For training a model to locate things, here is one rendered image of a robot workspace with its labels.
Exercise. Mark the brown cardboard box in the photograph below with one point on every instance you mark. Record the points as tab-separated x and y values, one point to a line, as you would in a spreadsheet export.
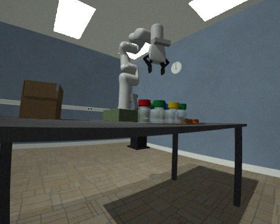
40	100

